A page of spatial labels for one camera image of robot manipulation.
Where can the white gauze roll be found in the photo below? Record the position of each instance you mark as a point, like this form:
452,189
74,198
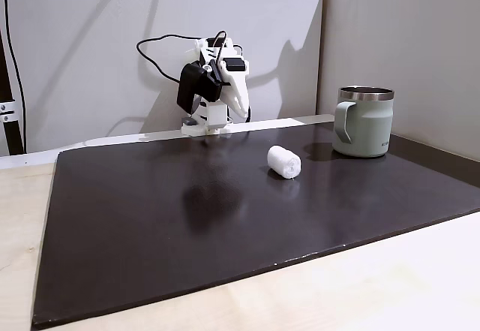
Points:
284,161

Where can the grey table clamp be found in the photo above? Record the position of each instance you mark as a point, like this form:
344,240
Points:
189,121

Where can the black table mat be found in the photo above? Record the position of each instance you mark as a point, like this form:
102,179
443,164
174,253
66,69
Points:
187,214

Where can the sage green steel mug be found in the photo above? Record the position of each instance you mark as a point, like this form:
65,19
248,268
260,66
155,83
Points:
369,128

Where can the black oval camera box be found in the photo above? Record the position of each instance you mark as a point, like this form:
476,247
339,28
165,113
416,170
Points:
195,87

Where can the dark stand post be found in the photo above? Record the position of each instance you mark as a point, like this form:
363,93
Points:
9,132

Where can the white stand bracket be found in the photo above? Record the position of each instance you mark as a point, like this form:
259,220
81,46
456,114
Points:
7,110

